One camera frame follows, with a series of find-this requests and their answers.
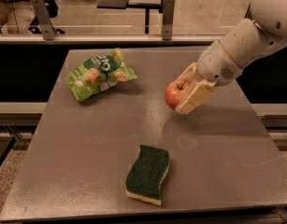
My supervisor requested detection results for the metal guard rail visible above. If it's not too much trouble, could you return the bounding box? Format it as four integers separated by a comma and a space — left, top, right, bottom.
0, 34, 222, 46

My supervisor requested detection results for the left metal rail bracket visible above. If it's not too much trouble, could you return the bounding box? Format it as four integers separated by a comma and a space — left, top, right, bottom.
30, 0, 56, 40

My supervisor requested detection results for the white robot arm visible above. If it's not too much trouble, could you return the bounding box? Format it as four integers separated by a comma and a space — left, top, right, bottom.
175, 0, 287, 114

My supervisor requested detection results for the metal rail bracket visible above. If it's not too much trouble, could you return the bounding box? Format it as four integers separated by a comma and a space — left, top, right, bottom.
30, 0, 56, 40
162, 0, 175, 40

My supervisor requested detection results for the seated person in background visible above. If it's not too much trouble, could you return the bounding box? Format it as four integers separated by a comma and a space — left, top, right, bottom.
0, 0, 58, 34

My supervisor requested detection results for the green scouring sponge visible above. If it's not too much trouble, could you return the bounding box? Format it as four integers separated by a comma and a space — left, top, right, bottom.
125, 145, 170, 206

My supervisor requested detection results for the red apple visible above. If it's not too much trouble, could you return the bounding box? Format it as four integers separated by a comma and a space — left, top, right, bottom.
165, 80, 190, 109

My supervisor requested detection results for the middle metal rail bracket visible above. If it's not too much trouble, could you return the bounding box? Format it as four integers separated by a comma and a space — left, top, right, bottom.
162, 0, 175, 40

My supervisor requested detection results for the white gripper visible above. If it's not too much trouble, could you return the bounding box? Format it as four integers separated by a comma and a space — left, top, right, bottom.
175, 41, 243, 115

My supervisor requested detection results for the green snack bag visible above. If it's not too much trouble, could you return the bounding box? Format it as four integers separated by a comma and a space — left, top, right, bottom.
65, 49, 137, 102

